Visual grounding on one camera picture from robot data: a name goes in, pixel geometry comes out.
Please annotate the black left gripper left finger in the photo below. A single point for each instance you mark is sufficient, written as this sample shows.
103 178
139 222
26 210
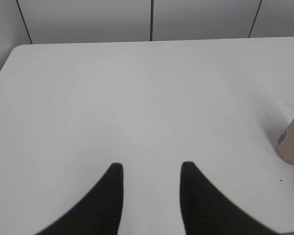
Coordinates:
98 212

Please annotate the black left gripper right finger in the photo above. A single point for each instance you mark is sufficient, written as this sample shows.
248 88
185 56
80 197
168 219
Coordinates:
206 211

